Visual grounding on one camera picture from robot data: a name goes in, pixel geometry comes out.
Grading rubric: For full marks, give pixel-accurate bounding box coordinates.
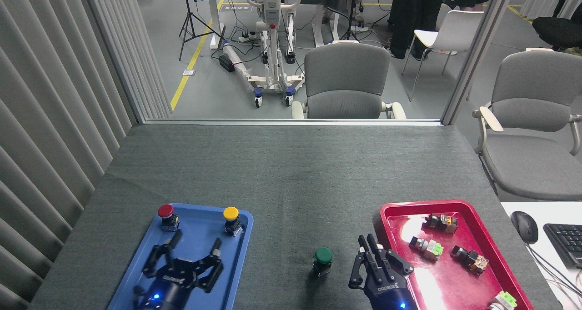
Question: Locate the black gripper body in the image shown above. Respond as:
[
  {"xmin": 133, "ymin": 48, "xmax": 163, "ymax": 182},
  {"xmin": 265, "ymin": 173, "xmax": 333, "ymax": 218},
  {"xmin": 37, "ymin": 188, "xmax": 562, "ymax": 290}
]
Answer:
[
  {"xmin": 141, "ymin": 260, "xmax": 196, "ymax": 310},
  {"xmin": 365, "ymin": 273, "xmax": 418, "ymax": 310}
]

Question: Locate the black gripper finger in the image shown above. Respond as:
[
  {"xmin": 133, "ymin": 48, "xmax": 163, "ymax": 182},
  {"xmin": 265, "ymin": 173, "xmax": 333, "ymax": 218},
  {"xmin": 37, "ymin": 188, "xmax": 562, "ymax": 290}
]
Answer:
[
  {"xmin": 369, "ymin": 233, "xmax": 414, "ymax": 277},
  {"xmin": 348, "ymin": 235, "xmax": 376, "ymax": 289},
  {"xmin": 194, "ymin": 237, "xmax": 225, "ymax": 294},
  {"xmin": 143, "ymin": 229, "xmax": 183, "ymax": 278}
]

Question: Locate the green push button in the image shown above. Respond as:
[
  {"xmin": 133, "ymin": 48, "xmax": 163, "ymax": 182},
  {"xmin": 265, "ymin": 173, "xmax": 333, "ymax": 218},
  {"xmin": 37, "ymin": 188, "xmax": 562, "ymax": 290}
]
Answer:
[{"xmin": 312, "ymin": 248, "xmax": 333, "ymax": 278}]

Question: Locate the red push button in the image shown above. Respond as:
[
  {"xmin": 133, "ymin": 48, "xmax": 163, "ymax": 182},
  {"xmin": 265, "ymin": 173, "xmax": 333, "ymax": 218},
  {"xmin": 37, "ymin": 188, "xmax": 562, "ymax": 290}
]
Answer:
[{"xmin": 157, "ymin": 204, "xmax": 180, "ymax": 232}]

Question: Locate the yellow push button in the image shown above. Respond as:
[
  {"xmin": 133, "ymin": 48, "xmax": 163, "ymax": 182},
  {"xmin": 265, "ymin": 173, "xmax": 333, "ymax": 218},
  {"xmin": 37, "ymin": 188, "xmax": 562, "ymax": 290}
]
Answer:
[{"xmin": 223, "ymin": 206, "xmax": 244, "ymax": 237}]

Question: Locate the blue plastic tray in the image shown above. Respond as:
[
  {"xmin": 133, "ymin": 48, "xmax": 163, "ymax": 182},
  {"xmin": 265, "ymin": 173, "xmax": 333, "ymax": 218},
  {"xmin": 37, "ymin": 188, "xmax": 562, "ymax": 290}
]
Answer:
[{"xmin": 107, "ymin": 203, "xmax": 254, "ymax": 310}]

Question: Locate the red plastic tray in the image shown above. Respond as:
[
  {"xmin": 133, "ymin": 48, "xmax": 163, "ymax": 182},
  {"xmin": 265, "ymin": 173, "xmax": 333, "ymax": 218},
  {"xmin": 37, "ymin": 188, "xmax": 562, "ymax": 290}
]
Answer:
[{"xmin": 379, "ymin": 200, "xmax": 535, "ymax": 310}]

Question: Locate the black computer mouse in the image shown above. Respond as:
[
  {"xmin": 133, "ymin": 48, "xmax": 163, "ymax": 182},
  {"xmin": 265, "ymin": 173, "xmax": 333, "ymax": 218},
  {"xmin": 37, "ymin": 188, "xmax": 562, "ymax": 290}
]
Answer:
[{"xmin": 510, "ymin": 211, "xmax": 539, "ymax": 245}]

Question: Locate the white desk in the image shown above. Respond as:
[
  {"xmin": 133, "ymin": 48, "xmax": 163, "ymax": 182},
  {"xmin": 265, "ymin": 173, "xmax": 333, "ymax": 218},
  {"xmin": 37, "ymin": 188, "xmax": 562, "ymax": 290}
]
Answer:
[{"xmin": 500, "ymin": 202, "xmax": 582, "ymax": 310}]

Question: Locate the black keyboard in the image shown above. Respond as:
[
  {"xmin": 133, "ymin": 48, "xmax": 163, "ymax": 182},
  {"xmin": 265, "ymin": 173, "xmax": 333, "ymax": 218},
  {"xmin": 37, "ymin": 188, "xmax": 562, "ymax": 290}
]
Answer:
[{"xmin": 543, "ymin": 223, "xmax": 582, "ymax": 270}]

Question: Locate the grey armchair with white armrests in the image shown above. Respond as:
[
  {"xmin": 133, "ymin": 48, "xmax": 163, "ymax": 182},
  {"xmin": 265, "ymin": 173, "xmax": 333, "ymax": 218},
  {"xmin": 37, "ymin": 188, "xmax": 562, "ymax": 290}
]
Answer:
[
  {"xmin": 472, "ymin": 50, "xmax": 582, "ymax": 201},
  {"xmin": 291, "ymin": 42, "xmax": 407, "ymax": 120}
]

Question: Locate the white stand on wheels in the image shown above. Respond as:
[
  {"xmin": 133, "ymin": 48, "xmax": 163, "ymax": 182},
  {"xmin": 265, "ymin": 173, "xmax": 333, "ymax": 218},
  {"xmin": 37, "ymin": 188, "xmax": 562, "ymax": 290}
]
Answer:
[{"xmin": 223, "ymin": 0, "xmax": 306, "ymax": 108}]

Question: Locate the white plastic chair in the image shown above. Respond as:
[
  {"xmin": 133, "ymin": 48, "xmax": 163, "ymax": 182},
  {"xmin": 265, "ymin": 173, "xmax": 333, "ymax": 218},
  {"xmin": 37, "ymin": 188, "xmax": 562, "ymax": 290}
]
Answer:
[{"xmin": 401, "ymin": 10, "xmax": 485, "ymax": 102}]

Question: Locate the black tripod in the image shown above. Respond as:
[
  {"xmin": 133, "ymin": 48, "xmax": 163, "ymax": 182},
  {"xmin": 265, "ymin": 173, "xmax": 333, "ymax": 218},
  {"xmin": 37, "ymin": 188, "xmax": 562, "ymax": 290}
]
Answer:
[
  {"xmin": 340, "ymin": 0, "xmax": 364, "ymax": 42},
  {"xmin": 179, "ymin": 0, "xmax": 226, "ymax": 61}
]

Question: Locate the person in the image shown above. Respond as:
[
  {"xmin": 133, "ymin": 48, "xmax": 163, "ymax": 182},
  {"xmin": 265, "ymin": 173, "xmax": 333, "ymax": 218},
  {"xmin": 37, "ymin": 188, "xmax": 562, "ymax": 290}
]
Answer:
[{"xmin": 389, "ymin": 0, "xmax": 496, "ymax": 60}]

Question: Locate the black office chair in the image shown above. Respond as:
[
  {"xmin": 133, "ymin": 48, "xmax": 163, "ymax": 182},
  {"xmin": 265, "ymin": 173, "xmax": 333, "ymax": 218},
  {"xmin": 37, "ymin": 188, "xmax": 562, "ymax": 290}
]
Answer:
[{"xmin": 532, "ymin": 0, "xmax": 582, "ymax": 51}]

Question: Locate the silver switch with green part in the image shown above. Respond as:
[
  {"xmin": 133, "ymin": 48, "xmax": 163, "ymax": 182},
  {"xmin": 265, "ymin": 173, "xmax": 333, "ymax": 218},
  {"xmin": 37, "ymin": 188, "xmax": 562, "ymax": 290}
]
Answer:
[{"xmin": 409, "ymin": 236, "xmax": 444, "ymax": 261}]

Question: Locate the black switch with orange part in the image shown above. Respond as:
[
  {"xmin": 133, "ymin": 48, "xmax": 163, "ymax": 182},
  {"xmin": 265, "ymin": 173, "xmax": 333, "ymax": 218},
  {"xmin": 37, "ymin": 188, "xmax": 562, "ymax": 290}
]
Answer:
[{"xmin": 425, "ymin": 213, "xmax": 458, "ymax": 235}]

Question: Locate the black switch with amber block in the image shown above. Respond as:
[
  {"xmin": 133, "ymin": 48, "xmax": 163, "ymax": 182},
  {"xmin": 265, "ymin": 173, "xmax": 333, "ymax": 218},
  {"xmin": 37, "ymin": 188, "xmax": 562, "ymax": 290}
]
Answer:
[{"xmin": 451, "ymin": 245, "xmax": 489, "ymax": 275}]

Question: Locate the white switch with green part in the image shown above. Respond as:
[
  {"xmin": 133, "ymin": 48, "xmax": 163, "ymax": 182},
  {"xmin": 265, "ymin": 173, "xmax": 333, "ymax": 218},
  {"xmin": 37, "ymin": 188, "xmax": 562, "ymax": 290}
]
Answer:
[{"xmin": 488, "ymin": 291, "xmax": 518, "ymax": 310}]

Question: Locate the silver post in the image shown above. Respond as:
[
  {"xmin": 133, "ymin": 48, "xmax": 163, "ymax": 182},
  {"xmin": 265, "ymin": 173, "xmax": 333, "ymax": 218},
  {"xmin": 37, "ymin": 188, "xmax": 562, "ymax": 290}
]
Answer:
[{"xmin": 441, "ymin": 0, "xmax": 517, "ymax": 125}]

